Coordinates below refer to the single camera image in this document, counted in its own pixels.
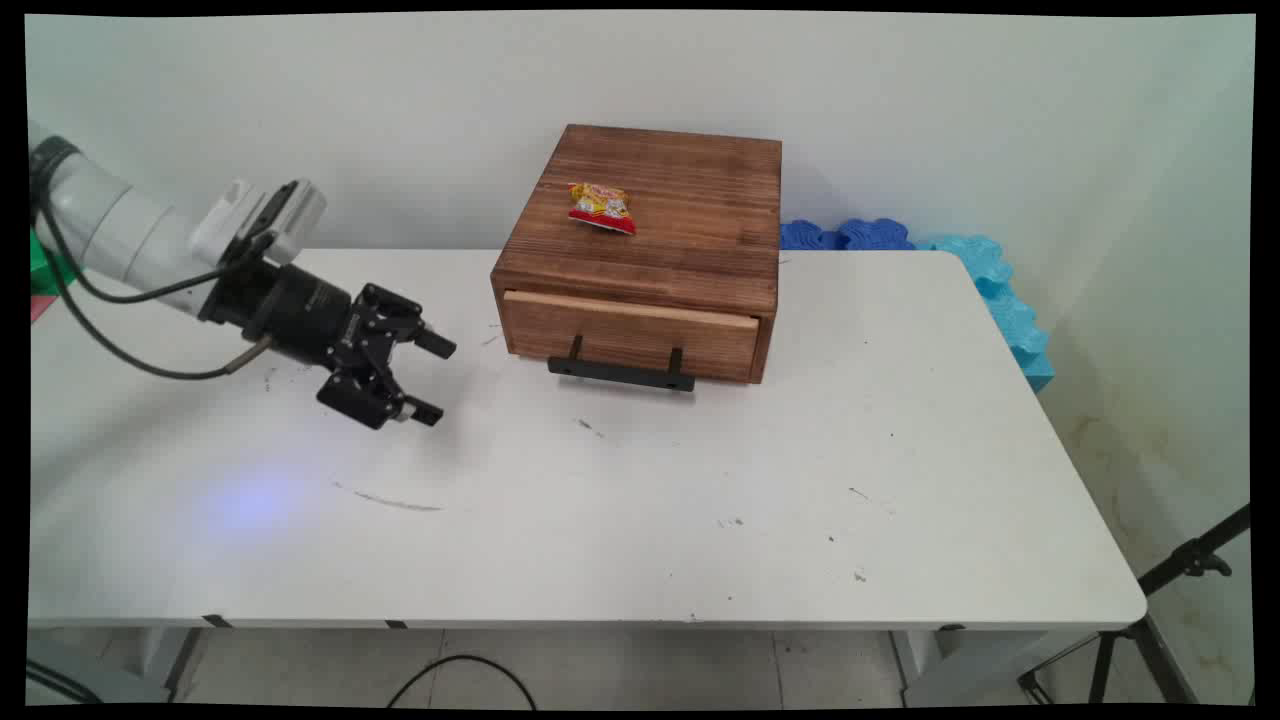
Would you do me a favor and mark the white table leg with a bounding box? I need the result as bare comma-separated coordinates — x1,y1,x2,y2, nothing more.
140,628,208,701
890,630,1101,707

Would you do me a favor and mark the green object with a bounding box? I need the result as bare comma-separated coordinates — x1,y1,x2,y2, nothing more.
30,228,77,297

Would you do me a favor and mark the black cable strap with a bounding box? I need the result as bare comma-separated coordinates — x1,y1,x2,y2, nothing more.
30,135,81,196

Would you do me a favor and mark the light blue foam mat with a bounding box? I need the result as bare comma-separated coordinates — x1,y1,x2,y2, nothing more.
915,233,1056,393

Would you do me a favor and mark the wooden drawer with black handle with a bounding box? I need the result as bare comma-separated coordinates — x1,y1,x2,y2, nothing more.
500,289,762,393

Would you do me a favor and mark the grey panel under table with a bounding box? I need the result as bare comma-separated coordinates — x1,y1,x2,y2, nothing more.
28,640,171,706

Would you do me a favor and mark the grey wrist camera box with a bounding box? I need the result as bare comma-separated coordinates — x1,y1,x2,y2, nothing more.
240,178,328,267

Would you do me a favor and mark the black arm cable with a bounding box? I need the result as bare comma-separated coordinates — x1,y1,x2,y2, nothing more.
35,195,279,382

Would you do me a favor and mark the dark wooden drawer cabinet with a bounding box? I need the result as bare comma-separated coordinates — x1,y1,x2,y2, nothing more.
490,124,783,386

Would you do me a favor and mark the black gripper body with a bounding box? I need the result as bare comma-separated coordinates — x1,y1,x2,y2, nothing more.
198,260,397,375

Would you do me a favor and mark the black tripod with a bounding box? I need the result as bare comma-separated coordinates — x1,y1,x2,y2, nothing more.
1018,503,1251,706

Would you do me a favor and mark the red yellow snack packet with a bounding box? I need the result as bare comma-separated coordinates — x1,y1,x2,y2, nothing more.
567,181,638,237

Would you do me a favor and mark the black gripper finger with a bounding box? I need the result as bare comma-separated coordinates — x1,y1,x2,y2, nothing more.
355,284,458,361
317,368,445,432

